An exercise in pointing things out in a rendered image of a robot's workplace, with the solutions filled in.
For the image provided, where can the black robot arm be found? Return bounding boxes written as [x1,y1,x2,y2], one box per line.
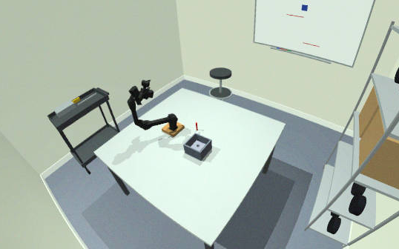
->
[128,86,178,131]

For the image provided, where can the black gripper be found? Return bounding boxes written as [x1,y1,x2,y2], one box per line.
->
[139,80,151,99]

